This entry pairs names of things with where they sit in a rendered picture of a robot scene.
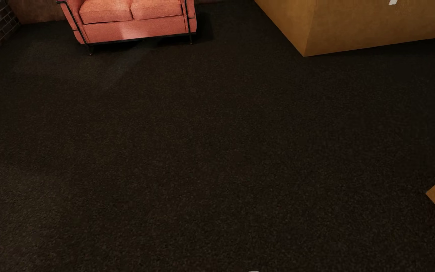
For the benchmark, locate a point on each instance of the white wall plate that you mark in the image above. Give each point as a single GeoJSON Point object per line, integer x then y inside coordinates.
{"type": "Point", "coordinates": [392, 2]}

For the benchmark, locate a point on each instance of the orange two-seat sofa black frame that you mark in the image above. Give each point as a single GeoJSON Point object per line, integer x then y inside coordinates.
{"type": "Point", "coordinates": [127, 22]}

